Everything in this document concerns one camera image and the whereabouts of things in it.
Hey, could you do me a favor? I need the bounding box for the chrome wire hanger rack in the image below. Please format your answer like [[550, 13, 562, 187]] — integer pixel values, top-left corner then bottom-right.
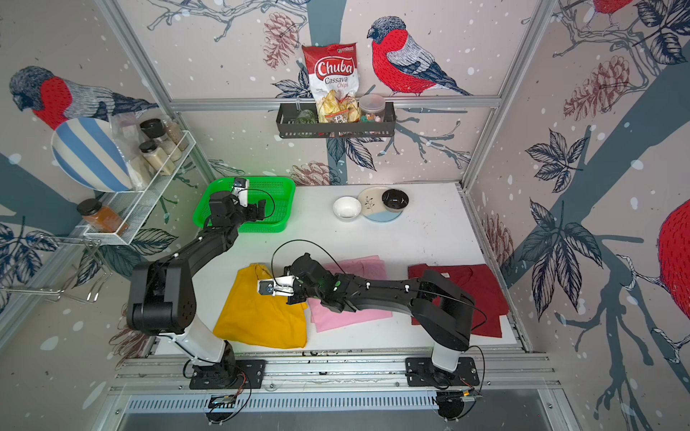
[[1, 231, 114, 306]]

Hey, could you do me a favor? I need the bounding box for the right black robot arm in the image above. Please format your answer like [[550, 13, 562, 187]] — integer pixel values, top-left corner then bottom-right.
[[277, 253, 475, 373]]

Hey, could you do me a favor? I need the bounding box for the black lid spice jar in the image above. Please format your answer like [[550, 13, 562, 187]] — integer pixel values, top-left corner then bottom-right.
[[139, 119, 183, 162], [138, 140, 174, 176]]

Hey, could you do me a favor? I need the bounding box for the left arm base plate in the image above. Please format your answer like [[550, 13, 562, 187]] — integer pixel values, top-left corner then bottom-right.
[[190, 359, 267, 390]]

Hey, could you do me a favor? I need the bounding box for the black wall shelf basket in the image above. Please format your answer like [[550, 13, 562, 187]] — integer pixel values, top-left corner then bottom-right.
[[276, 102, 396, 138]]

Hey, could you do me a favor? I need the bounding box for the Chuba cassava chips bag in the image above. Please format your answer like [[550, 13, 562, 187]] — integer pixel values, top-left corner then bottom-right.
[[302, 43, 360, 124]]

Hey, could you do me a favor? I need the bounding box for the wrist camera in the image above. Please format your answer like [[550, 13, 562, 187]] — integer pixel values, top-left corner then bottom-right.
[[257, 276, 295, 296], [232, 177, 250, 208]]

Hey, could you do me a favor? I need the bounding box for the beige and blue plate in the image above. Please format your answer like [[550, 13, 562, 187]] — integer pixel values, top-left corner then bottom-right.
[[358, 186, 402, 223]]

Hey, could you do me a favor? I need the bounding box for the green glass jar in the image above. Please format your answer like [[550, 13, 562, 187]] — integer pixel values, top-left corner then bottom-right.
[[294, 109, 319, 124]]

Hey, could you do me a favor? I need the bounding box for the blue striped plate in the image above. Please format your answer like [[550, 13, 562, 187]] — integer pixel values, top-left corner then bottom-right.
[[51, 118, 133, 192]]

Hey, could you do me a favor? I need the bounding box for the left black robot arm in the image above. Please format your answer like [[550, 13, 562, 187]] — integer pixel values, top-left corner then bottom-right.
[[126, 189, 267, 369]]

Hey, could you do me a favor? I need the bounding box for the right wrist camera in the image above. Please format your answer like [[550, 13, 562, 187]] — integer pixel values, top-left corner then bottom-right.
[[257, 276, 295, 296]]

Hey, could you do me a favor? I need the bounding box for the clear lidded candy jar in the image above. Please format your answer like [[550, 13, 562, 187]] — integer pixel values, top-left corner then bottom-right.
[[359, 94, 386, 123]]

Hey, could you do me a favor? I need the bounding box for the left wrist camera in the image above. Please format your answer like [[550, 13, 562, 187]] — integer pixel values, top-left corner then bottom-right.
[[232, 177, 250, 208]]

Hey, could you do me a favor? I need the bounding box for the orange spice jar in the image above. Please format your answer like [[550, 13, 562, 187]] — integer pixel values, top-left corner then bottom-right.
[[77, 199, 129, 235]]

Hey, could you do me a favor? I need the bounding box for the dark red folded t-shirt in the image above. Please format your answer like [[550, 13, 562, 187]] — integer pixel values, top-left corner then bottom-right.
[[408, 264, 510, 339]]

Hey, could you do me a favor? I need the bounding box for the black bowl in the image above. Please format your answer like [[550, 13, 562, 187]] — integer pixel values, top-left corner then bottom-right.
[[381, 189, 410, 213]]

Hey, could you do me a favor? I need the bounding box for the pink t-shirt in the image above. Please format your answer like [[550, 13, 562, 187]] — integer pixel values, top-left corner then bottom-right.
[[307, 255, 393, 332]]

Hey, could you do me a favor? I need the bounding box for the small white bowl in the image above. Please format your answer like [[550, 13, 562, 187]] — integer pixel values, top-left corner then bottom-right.
[[332, 196, 362, 222]]

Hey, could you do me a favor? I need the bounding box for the white wire wall rack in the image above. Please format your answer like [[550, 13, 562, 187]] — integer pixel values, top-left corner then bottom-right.
[[83, 130, 197, 245]]

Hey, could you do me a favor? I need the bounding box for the yellow t-shirt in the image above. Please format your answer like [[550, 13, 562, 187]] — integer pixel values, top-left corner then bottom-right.
[[213, 264, 307, 349]]

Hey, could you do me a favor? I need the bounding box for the green plastic basket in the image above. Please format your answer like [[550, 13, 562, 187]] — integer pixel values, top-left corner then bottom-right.
[[192, 177, 296, 233]]

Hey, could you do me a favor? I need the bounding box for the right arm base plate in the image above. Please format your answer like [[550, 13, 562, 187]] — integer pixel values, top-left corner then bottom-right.
[[405, 357, 481, 390]]

